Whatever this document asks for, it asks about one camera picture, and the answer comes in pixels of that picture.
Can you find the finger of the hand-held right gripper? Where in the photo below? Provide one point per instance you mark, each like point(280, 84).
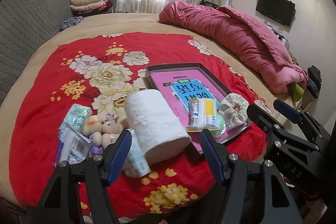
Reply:
point(262, 120)
point(287, 108)

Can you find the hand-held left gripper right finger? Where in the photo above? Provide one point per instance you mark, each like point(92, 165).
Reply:
point(212, 158)

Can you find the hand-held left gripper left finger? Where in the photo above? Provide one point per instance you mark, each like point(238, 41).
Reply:
point(119, 158)

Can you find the white green-print tissue pack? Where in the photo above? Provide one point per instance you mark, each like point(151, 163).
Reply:
point(137, 158)

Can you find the beige plush bear pair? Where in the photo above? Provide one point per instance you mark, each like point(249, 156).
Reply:
point(109, 132)

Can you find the green round puff sponge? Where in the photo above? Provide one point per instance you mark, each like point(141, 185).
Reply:
point(219, 123)

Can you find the cream floral scrunchie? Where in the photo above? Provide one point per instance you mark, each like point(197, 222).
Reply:
point(231, 100)

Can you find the purple and white wipe packet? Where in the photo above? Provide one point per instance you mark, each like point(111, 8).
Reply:
point(74, 148)

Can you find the yellow and white packet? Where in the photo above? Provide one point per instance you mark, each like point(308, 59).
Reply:
point(207, 111)

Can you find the mint patterned tissue pack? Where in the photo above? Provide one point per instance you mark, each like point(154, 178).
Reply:
point(77, 116)

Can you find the dark shallow tray box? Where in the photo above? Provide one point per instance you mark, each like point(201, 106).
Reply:
point(168, 79)

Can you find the green pillow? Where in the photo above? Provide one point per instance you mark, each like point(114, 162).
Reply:
point(298, 92)

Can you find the dark clothes on chair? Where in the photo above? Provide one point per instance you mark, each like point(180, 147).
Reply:
point(314, 79)

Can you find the white toilet paper roll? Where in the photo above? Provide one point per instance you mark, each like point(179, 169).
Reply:
point(152, 121)

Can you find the white cluttered cabinet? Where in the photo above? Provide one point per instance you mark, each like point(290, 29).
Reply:
point(279, 35)

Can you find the pink quilt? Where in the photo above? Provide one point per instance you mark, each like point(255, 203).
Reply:
point(236, 37)

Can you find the red floral blanket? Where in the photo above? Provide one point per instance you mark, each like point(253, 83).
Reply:
point(47, 108)

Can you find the small black bag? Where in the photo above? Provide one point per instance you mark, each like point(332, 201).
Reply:
point(208, 3)

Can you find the beige bed sheet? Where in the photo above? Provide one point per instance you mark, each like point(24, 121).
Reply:
point(131, 23)

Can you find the blue-grey patterned cloth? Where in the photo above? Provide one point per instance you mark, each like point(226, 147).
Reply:
point(71, 23)

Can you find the folded clothes pile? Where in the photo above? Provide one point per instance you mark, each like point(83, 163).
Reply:
point(86, 2)

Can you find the grey quilted headboard cover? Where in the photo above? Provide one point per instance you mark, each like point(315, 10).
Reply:
point(26, 16)

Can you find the black wall television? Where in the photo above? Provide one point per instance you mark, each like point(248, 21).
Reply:
point(275, 7)

